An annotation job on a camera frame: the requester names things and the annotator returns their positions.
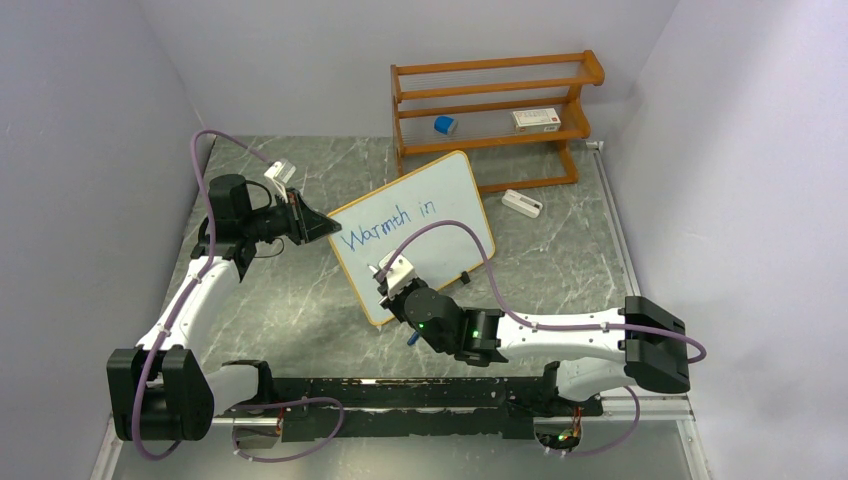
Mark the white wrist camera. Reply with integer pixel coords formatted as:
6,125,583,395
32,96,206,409
378,250,416,298
263,159,296,203

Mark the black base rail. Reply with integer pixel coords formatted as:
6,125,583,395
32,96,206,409
269,377,577,442

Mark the blue eraser block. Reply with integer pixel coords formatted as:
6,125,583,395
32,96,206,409
433,115,458,136

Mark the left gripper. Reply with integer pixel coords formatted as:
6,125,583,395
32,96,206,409
241,187,339,245

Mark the white whiteboard eraser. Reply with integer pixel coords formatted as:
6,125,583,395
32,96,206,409
501,189,543,218

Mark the orange wooden shelf rack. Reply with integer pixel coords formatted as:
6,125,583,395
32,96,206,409
390,49,606,193

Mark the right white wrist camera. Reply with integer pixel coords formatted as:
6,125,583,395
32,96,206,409
378,250,416,298

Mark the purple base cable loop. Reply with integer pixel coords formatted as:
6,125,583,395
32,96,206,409
231,397,346,464

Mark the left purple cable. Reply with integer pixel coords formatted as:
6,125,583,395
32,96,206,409
129,129,273,463

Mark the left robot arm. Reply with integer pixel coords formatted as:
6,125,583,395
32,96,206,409
106,174,342,442

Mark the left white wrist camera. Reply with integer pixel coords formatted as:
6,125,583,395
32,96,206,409
263,159,296,203

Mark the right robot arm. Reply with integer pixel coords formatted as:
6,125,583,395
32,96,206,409
375,273,691,414

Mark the white red cardboard box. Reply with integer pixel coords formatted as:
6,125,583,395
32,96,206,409
511,108,562,135

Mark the yellow framed whiteboard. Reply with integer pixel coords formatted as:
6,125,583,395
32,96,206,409
329,151,496,326

